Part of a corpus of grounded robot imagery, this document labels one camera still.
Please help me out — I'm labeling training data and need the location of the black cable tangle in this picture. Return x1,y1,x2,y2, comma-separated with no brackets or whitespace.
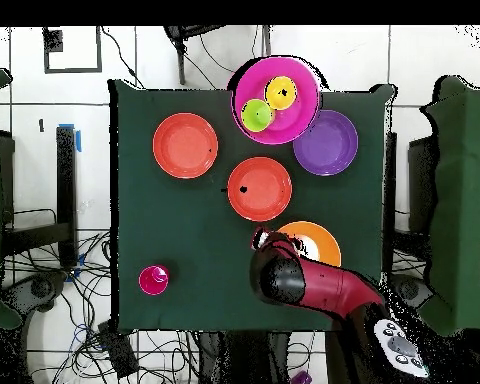
1,229,201,384

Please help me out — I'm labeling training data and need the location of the black power strip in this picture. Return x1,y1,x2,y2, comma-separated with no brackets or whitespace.
96,319,140,379

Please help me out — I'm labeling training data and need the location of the pink plastic bowl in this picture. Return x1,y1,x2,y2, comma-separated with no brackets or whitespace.
229,55,322,146

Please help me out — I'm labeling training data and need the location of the blue tape strip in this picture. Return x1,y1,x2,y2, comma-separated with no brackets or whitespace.
58,123,82,153

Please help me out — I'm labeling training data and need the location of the purple plastic bowl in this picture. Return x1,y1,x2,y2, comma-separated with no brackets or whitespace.
292,109,360,177

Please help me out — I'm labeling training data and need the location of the orange plastic bowl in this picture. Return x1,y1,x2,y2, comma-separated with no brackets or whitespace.
276,220,343,268

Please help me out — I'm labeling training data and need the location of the green plastic cup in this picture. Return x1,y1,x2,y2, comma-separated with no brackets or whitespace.
240,98,275,134

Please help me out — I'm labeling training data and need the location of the yellow plastic cup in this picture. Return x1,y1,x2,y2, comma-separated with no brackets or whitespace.
264,75,299,112

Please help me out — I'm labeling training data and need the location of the dark green tablecloth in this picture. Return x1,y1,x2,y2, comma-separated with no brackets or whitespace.
108,78,397,336

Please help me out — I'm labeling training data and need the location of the red plastic bowl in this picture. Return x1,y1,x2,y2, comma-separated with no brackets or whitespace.
152,112,220,180
226,156,294,224

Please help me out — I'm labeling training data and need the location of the black square floor frame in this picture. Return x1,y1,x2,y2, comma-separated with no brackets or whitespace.
42,26,104,75

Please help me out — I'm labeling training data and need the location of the black metal stand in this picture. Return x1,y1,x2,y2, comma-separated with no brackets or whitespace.
1,125,79,269
383,131,437,277

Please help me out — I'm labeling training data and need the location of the red plastic cup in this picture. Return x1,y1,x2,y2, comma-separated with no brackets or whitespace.
138,264,170,296

